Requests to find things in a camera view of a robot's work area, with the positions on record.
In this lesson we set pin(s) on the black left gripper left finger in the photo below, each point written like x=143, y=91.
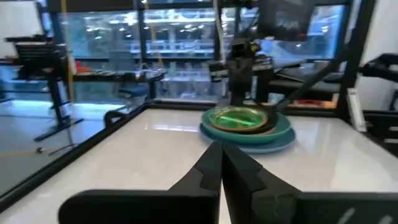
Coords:
x=186, y=205

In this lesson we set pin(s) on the black frame post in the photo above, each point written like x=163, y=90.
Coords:
x=354, y=62

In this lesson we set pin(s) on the clear plastic bins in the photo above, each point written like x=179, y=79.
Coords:
x=186, y=84

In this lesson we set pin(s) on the black diagonal frame brace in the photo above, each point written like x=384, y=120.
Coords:
x=308, y=85

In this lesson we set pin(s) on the cluttered dark workbench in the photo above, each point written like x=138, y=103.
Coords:
x=323, y=90

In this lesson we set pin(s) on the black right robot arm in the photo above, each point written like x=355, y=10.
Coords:
x=239, y=74

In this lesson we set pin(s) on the white strip on frame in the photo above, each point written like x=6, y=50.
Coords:
x=356, y=109

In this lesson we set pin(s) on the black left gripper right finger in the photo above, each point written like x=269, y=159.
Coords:
x=264, y=205

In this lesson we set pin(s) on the translucent green plastic plate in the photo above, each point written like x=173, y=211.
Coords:
x=258, y=128
x=237, y=119

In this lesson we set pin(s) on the glass window wall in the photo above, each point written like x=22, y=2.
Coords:
x=102, y=34

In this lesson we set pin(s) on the black table clamp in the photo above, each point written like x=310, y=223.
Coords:
x=109, y=116

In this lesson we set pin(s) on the black rolling stand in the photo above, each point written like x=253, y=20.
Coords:
x=54, y=93

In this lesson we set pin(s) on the black panel screen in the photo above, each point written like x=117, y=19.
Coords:
x=286, y=18

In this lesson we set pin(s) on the blue plastic plate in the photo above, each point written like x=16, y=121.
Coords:
x=273, y=146

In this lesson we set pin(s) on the teal plastic plate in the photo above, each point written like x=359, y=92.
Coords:
x=280, y=130

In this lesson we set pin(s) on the black side shelf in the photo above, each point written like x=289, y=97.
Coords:
x=379, y=124

